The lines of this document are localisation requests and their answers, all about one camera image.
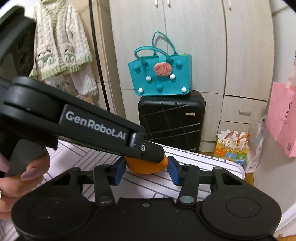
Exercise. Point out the cream knit cardigan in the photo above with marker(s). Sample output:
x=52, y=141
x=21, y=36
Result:
x=62, y=56

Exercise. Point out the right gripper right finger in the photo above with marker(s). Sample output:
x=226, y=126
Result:
x=189, y=177

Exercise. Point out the black suitcase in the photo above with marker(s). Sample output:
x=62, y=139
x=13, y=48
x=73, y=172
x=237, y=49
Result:
x=173, y=120

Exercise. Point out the teal felt handbag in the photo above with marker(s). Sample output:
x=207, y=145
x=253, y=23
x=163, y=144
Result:
x=155, y=73

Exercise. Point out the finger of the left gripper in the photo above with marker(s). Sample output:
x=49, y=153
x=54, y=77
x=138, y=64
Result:
x=145, y=150

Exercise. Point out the tall cardboard box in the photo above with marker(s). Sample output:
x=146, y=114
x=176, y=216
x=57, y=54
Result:
x=106, y=53

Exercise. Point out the black clothes rack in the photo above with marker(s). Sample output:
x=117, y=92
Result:
x=97, y=55

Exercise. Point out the person left hand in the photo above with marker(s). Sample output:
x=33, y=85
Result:
x=15, y=187

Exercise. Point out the striped tablecloth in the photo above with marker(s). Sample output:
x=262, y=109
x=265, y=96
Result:
x=132, y=185

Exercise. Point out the pink tote bag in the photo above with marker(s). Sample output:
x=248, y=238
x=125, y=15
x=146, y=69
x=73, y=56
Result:
x=281, y=114

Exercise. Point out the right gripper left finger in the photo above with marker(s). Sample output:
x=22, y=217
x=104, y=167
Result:
x=103, y=177

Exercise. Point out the beige wooden wardrobe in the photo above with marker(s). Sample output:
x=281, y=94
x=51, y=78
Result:
x=232, y=48

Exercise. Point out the orange egg sponge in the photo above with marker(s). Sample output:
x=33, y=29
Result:
x=146, y=167

